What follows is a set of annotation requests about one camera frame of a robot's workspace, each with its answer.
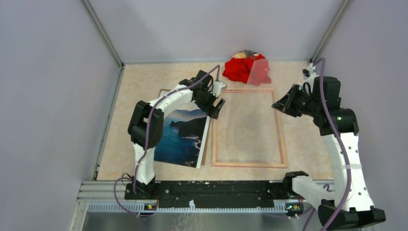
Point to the red crumpled cloth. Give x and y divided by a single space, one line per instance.
248 67

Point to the brown backing board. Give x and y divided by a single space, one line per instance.
205 150

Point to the aluminium front rail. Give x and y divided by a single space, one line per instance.
108 196

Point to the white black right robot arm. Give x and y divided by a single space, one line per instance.
338 146

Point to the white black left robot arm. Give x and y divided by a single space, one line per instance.
147 121

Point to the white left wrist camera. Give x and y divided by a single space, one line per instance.
217 88

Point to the pink photo frame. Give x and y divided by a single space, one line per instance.
248 132

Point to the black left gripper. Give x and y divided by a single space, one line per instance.
207 108

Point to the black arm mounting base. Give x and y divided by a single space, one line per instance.
222 194

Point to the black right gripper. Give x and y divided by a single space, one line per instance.
285 103

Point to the seascape photo print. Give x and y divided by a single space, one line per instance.
183 140

